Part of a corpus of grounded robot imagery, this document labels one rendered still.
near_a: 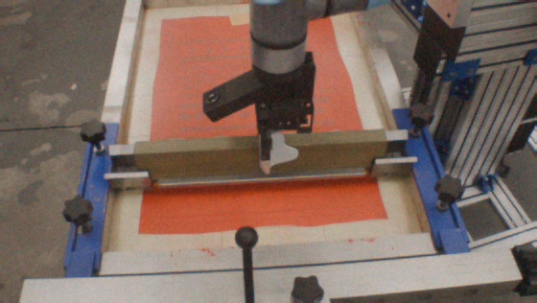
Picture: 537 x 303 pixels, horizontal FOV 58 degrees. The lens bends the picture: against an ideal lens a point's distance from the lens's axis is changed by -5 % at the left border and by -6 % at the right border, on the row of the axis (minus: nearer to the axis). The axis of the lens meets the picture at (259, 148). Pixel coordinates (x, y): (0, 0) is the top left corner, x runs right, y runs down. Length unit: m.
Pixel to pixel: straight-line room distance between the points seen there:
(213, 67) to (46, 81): 1.76
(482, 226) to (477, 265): 1.13
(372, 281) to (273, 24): 0.36
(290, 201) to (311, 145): 0.11
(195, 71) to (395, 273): 0.62
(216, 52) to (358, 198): 0.48
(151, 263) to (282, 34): 0.38
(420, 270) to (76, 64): 2.35
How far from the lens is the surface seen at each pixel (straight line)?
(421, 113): 0.89
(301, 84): 0.71
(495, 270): 0.76
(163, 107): 1.03
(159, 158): 0.82
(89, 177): 0.88
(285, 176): 0.84
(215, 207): 0.86
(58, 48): 2.98
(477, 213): 1.91
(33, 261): 2.07
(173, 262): 0.77
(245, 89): 0.71
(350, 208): 0.86
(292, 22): 0.63
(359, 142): 0.82
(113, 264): 0.79
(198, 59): 1.13
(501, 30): 1.10
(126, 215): 0.87
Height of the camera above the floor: 1.65
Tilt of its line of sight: 48 degrees down
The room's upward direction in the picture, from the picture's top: straight up
